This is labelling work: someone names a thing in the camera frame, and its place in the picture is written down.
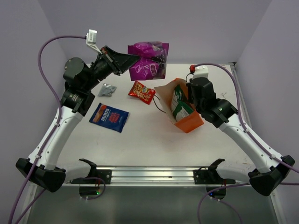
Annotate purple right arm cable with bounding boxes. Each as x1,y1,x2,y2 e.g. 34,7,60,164
197,63,299,185

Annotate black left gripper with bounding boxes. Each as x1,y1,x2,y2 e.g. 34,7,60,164
82,45,139,91

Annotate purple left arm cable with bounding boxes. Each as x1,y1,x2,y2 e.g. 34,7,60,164
8,35,87,224

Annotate purple snack bag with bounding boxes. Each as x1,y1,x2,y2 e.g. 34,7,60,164
128,42,169,81

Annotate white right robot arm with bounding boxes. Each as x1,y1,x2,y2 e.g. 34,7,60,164
186,77,295,196

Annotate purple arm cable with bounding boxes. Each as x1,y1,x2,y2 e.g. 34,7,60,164
197,63,299,185
8,35,87,224

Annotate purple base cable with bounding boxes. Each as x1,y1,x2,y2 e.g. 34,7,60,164
197,183,250,224
78,177,106,201

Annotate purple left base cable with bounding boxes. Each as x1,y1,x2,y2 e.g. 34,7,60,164
78,177,106,201

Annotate aluminium table edge rail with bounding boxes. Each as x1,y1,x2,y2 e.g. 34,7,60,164
228,62,252,127

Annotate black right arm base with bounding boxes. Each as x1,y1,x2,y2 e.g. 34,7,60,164
193,159,236,185

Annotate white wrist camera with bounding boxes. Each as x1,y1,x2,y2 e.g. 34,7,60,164
86,29,99,52
189,65,209,78

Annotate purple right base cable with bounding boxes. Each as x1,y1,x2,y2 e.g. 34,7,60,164
197,183,250,224

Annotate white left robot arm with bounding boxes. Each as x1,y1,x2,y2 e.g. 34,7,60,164
16,46,140,192

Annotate silver grey snack packet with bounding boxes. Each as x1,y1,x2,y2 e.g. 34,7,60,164
98,83,117,97

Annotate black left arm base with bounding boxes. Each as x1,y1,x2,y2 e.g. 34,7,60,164
69,158,112,184

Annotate blue Burts crisps bag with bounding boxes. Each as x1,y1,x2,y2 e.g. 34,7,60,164
89,103,129,133

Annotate green snack bag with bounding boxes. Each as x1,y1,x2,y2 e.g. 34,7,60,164
171,84,194,122

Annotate orange paper bag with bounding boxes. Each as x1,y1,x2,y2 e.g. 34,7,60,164
154,78,204,133

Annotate aluminium front mounting rail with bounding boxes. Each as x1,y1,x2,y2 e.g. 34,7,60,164
65,165,236,186

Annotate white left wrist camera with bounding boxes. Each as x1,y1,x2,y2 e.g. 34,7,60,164
86,29,99,52

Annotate red snack packet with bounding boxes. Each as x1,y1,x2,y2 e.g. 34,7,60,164
128,81,156,105

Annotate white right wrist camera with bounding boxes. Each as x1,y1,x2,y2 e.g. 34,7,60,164
189,65,209,78

